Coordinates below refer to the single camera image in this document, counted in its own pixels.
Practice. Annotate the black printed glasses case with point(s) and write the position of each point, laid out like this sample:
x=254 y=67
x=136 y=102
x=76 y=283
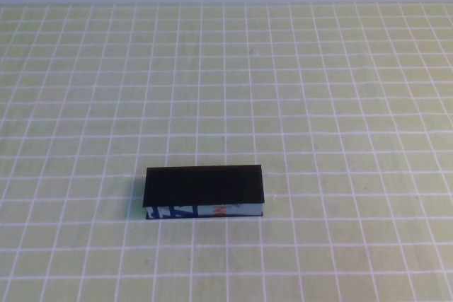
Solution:
x=205 y=185

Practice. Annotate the green white checked tablecloth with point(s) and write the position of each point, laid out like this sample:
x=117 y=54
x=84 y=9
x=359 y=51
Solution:
x=106 y=68

